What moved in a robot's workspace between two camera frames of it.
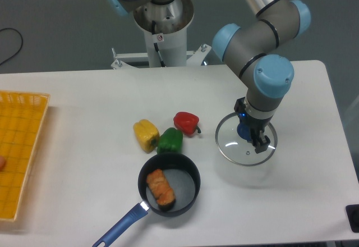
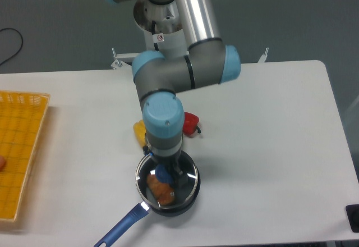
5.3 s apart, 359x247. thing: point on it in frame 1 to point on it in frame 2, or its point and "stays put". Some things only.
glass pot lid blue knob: x=236 y=149 to x=161 y=196
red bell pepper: x=187 y=122 stays put
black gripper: x=257 y=126 to x=176 y=163
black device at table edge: x=352 y=213 stays put
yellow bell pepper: x=147 y=135 stays put
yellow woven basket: x=22 y=118 stays put
